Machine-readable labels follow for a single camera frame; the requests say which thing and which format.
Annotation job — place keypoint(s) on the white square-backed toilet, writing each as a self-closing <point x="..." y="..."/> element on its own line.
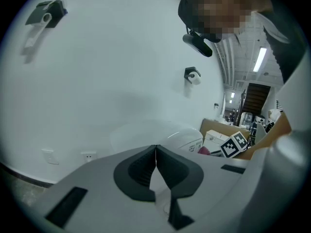
<point x="215" y="139"/>

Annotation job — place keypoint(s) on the black paper holder with flap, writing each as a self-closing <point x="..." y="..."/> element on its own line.
<point x="54" y="13"/>

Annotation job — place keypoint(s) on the person's head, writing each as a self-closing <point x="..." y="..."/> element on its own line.
<point x="218" y="11"/>

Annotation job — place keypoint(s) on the black toilet paper holder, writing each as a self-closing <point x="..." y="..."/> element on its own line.
<point x="190" y="70"/>

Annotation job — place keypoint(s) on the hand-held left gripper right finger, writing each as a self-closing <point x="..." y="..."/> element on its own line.
<point x="209" y="190"/>

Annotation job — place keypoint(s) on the white wall switch plate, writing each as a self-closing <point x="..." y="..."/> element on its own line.
<point x="49" y="156"/>

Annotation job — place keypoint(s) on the dark staircase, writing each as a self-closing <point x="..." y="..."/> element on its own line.
<point x="256" y="98"/>

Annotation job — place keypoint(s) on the black head-worn camera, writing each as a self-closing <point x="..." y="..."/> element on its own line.
<point x="198" y="45"/>

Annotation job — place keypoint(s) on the person's right forearm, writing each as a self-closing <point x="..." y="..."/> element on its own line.
<point x="264" y="142"/>

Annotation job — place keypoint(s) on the person's black and white shirt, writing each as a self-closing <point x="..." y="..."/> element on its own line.
<point x="291" y="47"/>

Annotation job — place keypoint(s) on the tall cardboard box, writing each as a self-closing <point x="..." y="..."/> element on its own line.
<point x="218" y="125"/>

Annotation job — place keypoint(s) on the full toilet paper roll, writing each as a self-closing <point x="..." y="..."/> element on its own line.
<point x="196" y="79"/>

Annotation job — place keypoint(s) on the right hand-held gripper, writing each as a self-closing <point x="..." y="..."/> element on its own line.
<point x="230" y="148"/>

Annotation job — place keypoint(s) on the nearly empty paper roll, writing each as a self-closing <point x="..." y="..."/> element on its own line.
<point x="36" y="33"/>

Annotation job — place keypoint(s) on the pink cloth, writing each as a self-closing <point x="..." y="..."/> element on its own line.
<point x="204" y="150"/>

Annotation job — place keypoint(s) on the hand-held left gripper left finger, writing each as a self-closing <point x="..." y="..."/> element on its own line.
<point x="97" y="193"/>

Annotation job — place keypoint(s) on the ceiling light tube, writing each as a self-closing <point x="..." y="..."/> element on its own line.
<point x="259" y="59"/>

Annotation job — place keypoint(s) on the white toilet with tank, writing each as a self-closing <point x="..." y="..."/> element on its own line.
<point x="150" y="135"/>

